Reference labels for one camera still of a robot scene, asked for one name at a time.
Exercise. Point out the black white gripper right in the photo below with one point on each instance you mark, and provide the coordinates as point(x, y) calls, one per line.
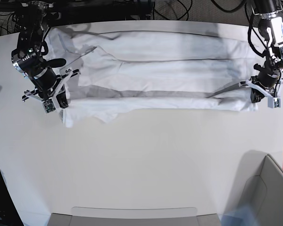
point(47, 84)

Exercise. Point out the black white gripper left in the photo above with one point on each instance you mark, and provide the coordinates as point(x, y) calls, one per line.
point(266, 84)

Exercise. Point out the white T-shirt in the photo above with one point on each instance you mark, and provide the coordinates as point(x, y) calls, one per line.
point(129, 70)

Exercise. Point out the grey cardboard box right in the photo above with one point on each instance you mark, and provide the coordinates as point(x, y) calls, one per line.
point(264, 193)

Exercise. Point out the grey bin bottom edge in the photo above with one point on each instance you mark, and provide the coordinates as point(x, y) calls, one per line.
point(83, 216)

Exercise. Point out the blue cloth bottom right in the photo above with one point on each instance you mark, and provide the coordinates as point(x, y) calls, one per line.
point(242, 216)

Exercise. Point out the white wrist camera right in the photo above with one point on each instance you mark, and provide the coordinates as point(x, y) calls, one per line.
point(48, 106)

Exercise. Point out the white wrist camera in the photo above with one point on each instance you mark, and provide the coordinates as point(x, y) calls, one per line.
point(274, 102)
point(48, 106)

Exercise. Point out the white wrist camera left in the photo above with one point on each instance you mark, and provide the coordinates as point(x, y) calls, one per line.
point(274, 102)

